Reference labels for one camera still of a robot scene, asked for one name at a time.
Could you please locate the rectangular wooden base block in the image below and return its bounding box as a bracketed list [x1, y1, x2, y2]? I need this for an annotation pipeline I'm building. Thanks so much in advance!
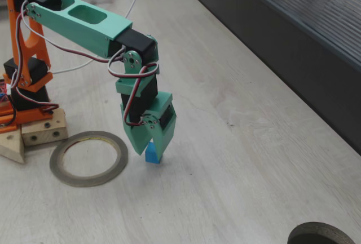
[21, 108, 69, 147]

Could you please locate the dark frosted desk partition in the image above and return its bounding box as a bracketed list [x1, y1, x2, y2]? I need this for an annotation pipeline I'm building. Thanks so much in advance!
[170, 0, 361, 156]

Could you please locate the grey ring of tape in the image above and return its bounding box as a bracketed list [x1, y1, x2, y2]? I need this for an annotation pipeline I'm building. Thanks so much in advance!
[49, 130, 129, 188]

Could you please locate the triangular wooden block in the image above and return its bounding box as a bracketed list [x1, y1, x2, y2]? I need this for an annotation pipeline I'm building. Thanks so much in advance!
[0, 130, 26, 165]

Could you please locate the round cable hole grommet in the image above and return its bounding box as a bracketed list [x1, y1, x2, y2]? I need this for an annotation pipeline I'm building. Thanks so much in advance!
[287, 221, 356, 244]

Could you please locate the small blue cube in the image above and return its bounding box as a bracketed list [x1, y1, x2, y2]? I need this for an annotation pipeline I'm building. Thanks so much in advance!
[145, 141, 164, 165]

